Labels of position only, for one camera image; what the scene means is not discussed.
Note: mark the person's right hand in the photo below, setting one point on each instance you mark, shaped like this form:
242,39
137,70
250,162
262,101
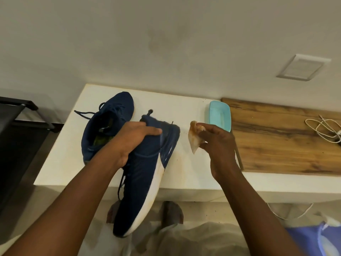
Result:
222,154

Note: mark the person's left hand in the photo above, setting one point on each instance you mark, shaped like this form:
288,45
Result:
130,141

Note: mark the beige cleaning cloth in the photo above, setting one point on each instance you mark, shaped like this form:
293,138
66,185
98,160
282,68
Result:
194,138

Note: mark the black shoe rack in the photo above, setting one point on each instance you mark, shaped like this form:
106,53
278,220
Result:
13,157

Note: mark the person's right forearm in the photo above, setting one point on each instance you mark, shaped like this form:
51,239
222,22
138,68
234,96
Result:
255,218

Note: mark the person's left forearm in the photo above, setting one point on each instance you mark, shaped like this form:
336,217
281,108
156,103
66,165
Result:
66,207

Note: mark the person's left foot grey sock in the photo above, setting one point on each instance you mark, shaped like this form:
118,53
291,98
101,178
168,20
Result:
113,211

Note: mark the person's foot grey sock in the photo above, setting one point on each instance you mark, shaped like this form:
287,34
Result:
113,211
173,214

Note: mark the person's right foot grey sock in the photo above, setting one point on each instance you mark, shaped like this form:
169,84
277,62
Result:
173,214

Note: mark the light blue plastic container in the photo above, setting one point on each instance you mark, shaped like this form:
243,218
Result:
218,114

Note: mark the brown wooden board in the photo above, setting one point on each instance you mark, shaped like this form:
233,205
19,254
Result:
282,146

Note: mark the white shorts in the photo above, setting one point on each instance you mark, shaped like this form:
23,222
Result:
199,242

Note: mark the blue plastic bag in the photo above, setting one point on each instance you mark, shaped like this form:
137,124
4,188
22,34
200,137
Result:
303,239

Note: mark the white wall switch plate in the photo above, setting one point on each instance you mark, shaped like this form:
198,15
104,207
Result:
303,67

